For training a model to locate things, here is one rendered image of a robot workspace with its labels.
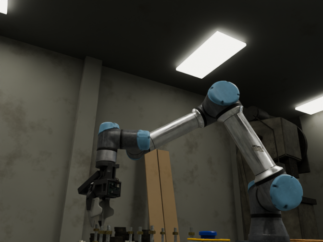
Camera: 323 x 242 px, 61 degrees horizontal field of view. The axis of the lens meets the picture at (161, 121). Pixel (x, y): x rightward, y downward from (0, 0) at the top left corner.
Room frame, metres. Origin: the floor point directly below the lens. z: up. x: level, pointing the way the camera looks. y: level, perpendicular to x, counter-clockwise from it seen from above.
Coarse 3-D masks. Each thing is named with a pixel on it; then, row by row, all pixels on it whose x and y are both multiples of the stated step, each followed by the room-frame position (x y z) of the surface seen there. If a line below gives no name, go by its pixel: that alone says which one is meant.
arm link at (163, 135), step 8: (200, 104) 1.10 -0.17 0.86; (192, 112) 1.10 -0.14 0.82; (200, 112) 1.08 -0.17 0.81; (176, 120) 1.09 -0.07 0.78; (184, 120) 1.08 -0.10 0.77; (192, 120) 1.08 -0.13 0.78; (200, 120) 1.09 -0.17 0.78; (208, 120) 1.09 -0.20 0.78; (216, 120) 1.10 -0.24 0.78; (160, 128) 1.09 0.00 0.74; (168, 128) 1.08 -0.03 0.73; (176, 128) 1.08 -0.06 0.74; (184, 128) 1.09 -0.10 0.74; (192, 128) 1.11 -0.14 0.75; (152, 136) 1.07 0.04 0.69; (160, 136) 1.08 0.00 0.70; (168, 136) 1.08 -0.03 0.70; (176, 136) 1.10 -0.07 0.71; (152, 144) 1.08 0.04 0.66; (160, 144) 1.09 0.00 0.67; (128, 152) 1.05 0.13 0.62; (144, 152) 1.09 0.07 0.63
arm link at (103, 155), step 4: (96, 152) 0.95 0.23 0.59; (100, 152) 0.93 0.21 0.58; (104, 152) 0.93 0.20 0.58; (108, 152) 0.93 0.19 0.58; (112, 152) 0.94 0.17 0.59; (116, 152) 0.96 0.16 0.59; (96, 156) 0.95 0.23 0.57; (100, 156) 0.93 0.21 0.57; (104, 156) 0.93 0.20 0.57; (108, 156) 0.93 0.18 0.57; (112, 156) 0.94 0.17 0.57; (116, 156) 0.97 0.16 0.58; (96, 160) 0.95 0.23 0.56; (100, 160) 0.94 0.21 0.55; (104, 160) 0.93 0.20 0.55; (108, 160) 0.94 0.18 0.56; (112, 160) 0.94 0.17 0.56
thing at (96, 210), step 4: (92, 200) 0.95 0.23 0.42; (96, 200) 0.95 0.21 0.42; (92, 204) 0.95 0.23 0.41; (96, 204) 0.94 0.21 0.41; (92, 208) 0.95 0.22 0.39; (96, 208) 0.94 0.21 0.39; (100, 208) 0.93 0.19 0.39; (88, 212) 0.95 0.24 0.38; (92, 212) 0.95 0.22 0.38; (96, 212) 0.94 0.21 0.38; (100, 212) 0.93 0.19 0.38; (88, 216) 0.95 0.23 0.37; (92, 216) 0.95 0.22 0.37; (92, 220) 0.96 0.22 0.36; (92, 224) 0.96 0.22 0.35
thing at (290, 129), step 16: (256, 112) 5.04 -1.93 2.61; (256, 128) 5.02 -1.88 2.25; (272, 128) 4.77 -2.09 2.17; (288, 128) 4.78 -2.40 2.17; (272, 144) 4.81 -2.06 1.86; (288, 144) 4.72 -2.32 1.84; (304, 144) 5.08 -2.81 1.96; (240, 160) 5.32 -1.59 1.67; (288, 160) 4.78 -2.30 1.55; (304, 160) 5.25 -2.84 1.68; (240, 176) 5.37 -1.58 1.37; (240, 192) 5.42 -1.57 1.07; (304, 208) 4.75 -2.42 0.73; (288, 224) 4.74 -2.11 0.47; (304, 224) 4.68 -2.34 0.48
